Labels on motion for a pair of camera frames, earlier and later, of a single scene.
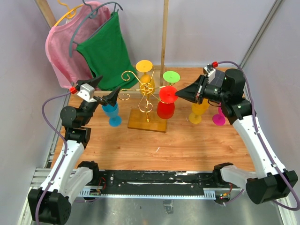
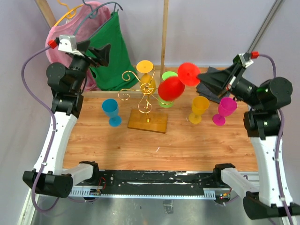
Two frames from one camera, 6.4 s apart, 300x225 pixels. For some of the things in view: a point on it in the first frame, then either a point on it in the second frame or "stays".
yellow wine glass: x=195 y=117 stays
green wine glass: x=171 y=77 -> x=164 y=103
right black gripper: x=191 y=92 -> x=234 y=69
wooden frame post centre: x=163 y=40 stays
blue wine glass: x=112 y=112 stays
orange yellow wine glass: x=146 y=85 stays
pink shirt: x=68 y=64 stays
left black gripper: x=111 y=99 -> x=101 y=55
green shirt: x=106 y=49 stays
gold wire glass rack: x=146 y=104 stays
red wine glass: x=166 y=108 -> x=171 y=88
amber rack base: x=146 y=119 stays
